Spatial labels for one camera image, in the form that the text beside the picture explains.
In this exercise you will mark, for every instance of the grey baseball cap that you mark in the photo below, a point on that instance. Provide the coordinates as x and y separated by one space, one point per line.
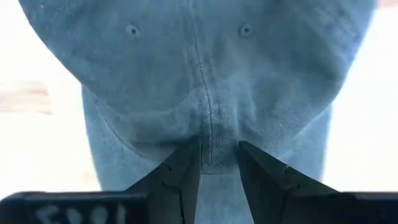
199 77

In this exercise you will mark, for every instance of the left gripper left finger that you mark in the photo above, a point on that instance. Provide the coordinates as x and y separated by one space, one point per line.
174 193

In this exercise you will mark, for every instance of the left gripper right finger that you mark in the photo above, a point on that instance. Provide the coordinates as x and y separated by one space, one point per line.
270 193

